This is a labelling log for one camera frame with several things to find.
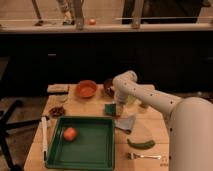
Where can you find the dark brown bowl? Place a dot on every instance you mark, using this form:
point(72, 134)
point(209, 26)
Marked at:
point(108, 87)

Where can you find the small orange ball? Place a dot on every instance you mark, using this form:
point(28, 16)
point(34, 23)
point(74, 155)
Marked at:
point(92, 21)

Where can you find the silver metal fork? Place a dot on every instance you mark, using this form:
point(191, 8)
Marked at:
point(135, 156)

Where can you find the black office chair base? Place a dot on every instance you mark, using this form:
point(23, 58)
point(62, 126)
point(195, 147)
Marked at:
point(5, 126)

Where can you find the tan rectangular block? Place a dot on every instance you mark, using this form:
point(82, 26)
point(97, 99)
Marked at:
point(58, 88)

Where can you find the green plastic cup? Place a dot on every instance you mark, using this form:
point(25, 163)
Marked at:
point(131, 100)

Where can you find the white marker pen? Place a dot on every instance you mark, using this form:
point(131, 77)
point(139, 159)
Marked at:
point(44, 136)

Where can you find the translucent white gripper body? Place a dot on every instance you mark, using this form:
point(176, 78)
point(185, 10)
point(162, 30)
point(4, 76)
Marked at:
point(120, 99)

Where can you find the green plastic tray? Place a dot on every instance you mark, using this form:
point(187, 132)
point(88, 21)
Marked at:
point(92, 150)

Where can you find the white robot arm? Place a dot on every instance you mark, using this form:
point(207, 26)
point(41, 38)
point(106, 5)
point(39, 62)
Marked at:
point(190, 122)

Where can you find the red orange bowl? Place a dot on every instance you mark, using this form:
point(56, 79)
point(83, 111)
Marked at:
point(86, 89)

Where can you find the orange round fruit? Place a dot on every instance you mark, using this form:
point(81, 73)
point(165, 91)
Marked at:
point(70, 134)

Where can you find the green chili pepper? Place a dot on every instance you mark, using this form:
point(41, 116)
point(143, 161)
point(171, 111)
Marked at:
point(142, 146)

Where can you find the small dish of nuts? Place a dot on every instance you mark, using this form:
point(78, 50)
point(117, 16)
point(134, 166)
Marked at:
point(56, 111)

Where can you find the teal green sponge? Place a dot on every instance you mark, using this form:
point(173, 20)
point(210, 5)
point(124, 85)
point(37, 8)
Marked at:
point(110, 109)

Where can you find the grey blue cloth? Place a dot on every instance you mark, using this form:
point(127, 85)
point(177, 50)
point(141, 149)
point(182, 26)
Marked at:
point(126, 124)

